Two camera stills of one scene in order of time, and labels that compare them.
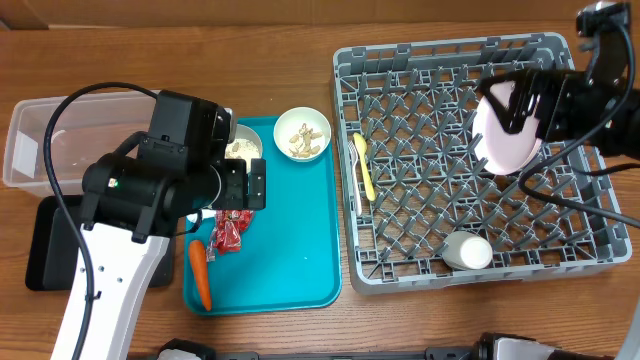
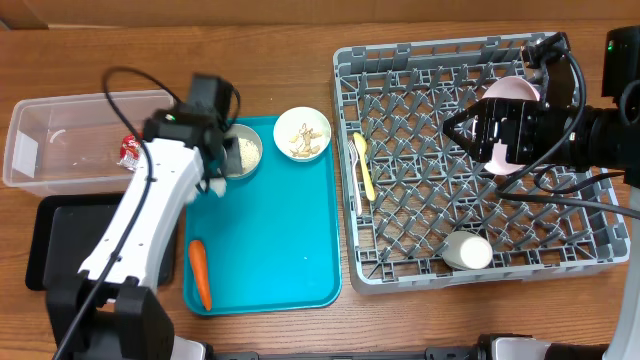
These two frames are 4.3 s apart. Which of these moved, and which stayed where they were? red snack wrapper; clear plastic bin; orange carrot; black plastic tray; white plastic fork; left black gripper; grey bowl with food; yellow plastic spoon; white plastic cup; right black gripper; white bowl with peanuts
Moved: right black gripper; left black gripper; red snack wrapper
Stayed: white bowl with peanuts; white plastic fork; clear plastic bin; grey bowl with food; white plastic cup; orange carrot; yellow plastic spoon; black plastic tray
